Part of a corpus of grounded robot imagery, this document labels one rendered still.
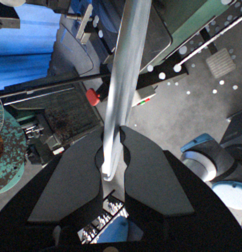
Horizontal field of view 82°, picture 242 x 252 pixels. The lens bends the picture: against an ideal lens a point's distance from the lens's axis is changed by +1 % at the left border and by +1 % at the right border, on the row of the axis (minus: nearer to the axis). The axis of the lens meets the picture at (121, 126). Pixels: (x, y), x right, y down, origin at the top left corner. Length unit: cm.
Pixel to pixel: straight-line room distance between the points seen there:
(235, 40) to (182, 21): 65
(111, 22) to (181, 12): 19
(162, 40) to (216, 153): 38
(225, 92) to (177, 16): 74
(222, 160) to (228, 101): 65
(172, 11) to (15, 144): 143
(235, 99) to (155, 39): 86
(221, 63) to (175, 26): 50
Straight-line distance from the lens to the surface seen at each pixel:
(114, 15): 46
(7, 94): 118
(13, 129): 156
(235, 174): 59
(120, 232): 35
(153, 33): 39
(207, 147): 55
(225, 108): 118
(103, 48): 62
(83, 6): 62
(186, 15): 51
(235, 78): 113
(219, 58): 97
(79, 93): 209
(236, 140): 75
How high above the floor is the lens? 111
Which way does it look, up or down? 39 degrees down
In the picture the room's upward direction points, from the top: 119 degrees counter-clockwise
